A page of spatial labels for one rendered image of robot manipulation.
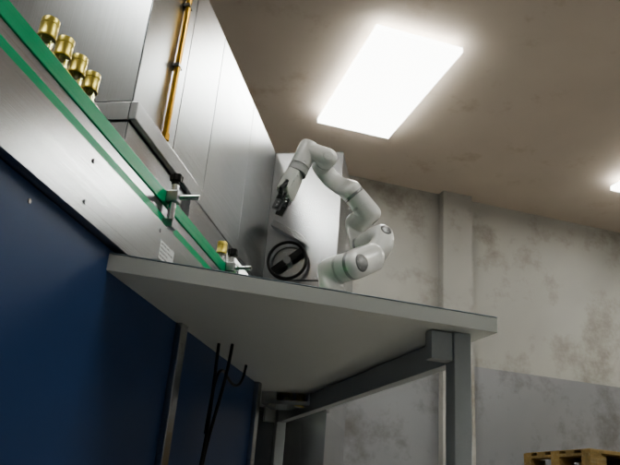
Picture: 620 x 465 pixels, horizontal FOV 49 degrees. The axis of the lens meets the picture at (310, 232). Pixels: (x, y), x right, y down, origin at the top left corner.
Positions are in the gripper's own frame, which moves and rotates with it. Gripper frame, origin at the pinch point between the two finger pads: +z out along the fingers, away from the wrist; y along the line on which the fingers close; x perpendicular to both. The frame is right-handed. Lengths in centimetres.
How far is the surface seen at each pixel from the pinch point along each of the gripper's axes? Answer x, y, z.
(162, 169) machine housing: -27.9, 35.6, 12.5
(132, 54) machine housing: -39, 63, -9
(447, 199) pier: 0, -373, -190
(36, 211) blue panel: 20, 134, 59
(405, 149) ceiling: -37, -290, -186
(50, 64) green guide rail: 12, 140, 38
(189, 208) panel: -23.7, 15.7, 16.0
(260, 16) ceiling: -116, -115, -157
